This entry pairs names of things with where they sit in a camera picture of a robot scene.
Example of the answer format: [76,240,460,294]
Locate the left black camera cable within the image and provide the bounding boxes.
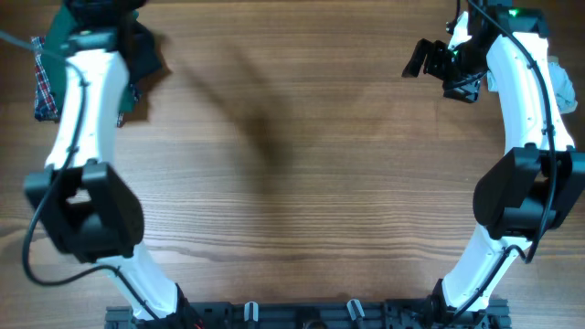
[0,29,161,321]

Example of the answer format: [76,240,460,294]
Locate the red plaid shirt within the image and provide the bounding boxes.
[31,32,142,128]

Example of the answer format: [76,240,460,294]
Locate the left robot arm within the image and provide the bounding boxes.
[25,1,204,328]

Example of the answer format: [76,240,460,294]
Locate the dark green shorts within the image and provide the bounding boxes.
[39,4,141,115]

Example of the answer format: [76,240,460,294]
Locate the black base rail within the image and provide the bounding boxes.
[103,299,512,329]

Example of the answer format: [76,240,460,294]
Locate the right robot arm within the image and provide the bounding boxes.
[402,1,584,328]

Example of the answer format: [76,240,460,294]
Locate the black polo shirt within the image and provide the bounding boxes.
[119,21,162,84]

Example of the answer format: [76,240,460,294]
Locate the light blue striped cloth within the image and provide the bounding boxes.
[486,55,579,115]

